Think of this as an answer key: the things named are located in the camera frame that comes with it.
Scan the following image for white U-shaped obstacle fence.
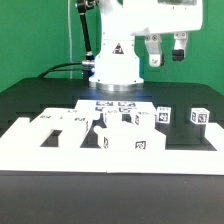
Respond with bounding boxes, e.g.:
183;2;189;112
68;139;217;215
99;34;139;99
0;117;224;175

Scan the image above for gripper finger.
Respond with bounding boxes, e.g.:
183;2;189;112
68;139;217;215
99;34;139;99
172;32;188;61
145;34;164;67

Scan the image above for black power cables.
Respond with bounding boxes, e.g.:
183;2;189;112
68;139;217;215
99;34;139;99
37;61;96;80

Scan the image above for white chair seat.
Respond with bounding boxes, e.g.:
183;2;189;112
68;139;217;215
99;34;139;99
94;122;166;151

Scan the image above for white chair back frame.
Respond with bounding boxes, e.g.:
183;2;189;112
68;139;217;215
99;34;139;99
28;107;101;149

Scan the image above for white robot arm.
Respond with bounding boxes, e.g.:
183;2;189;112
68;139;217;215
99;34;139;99
89;0;203;91

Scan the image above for white base tag plate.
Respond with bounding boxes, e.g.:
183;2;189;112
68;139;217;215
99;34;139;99
75;100;156;115

